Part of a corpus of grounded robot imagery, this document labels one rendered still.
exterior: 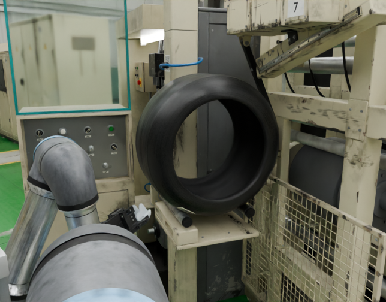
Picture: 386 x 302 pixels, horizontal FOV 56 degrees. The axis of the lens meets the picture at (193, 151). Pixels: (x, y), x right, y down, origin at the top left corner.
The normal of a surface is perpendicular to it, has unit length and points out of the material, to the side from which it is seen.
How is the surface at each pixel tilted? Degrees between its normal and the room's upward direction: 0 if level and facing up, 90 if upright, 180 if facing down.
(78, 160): 47
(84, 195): 81
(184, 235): 90
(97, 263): 5
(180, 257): 90
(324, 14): 90
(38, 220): 87
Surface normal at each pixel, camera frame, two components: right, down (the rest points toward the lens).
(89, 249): -0.08, -0.96
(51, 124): 0.34, 0.22
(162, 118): -0.37, -0.16
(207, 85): 0.07, -0.54
